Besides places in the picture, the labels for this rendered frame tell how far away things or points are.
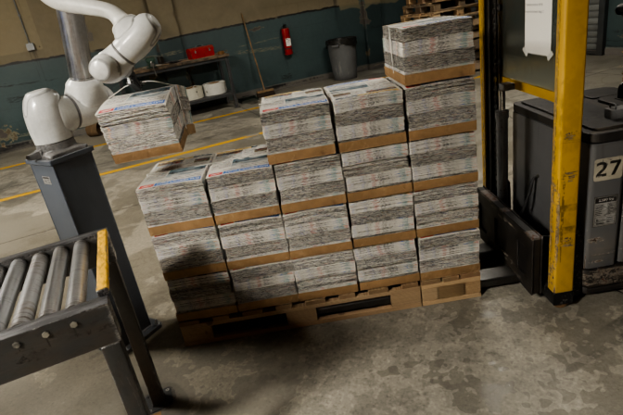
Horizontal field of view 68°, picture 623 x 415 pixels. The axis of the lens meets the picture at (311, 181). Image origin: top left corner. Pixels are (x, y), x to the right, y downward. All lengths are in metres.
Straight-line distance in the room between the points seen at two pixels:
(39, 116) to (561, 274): 2.29
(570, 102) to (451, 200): 0.60
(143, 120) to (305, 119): 0.65
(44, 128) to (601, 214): 2.34
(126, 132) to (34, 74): 6.62
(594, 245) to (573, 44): 0.88
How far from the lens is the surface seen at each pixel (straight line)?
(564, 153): 2.03
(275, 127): 1.88
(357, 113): 1.89
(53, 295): 1.48
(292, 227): 2.03
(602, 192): 2.23
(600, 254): 2.38
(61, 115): 2.22
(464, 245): 2.25
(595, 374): 2.12
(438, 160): 2.04
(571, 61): 1.95
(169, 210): 2.05
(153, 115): 1.93
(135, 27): 1.74
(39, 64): 8.56
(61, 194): 2.23
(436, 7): 7.99
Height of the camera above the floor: 1.43
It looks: 21 degrees down
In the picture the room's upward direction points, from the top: 10 degrees counter-clockwise
